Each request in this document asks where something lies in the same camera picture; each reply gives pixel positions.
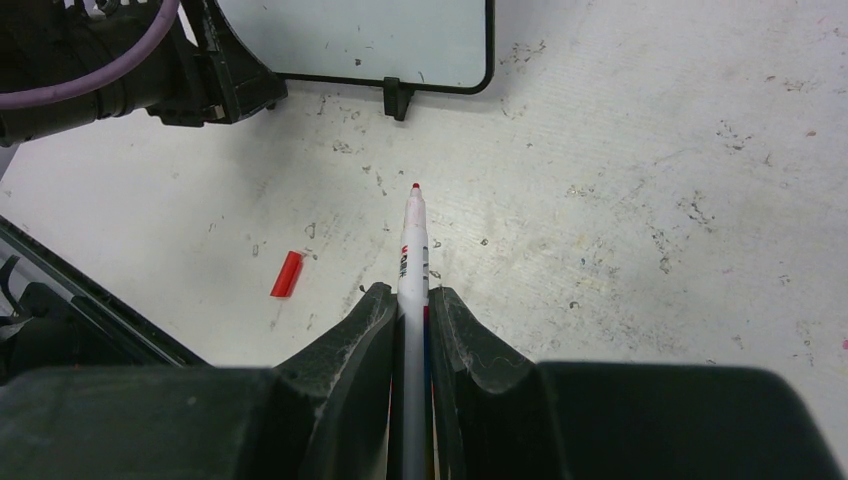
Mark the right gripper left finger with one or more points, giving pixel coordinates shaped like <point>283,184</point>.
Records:
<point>321,414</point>

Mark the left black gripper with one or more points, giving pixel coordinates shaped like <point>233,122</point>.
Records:
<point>217,81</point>

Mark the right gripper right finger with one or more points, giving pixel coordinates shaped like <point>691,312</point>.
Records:
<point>500,415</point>

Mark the red marker cap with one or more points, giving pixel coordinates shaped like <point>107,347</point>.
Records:
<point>288,275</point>

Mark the small black-framed whiteboard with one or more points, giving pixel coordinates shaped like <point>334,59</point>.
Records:
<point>401,46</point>

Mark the white marker pen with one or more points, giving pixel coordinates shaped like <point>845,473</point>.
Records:
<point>414,384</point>

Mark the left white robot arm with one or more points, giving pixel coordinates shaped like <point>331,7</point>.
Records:
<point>66,64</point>

